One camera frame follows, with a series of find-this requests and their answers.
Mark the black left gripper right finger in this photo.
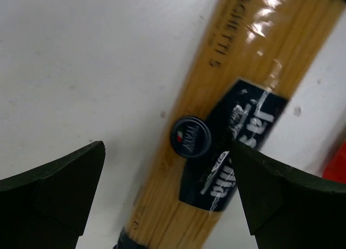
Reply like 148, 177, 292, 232
230, 142, 345, 248

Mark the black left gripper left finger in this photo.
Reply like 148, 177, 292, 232
1, 141, 105, 248

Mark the red spaghetti bag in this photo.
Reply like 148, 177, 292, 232
322, 142, 346, 184

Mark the blue spaghetti bag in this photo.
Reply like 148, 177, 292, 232
116, 0, 345, 248

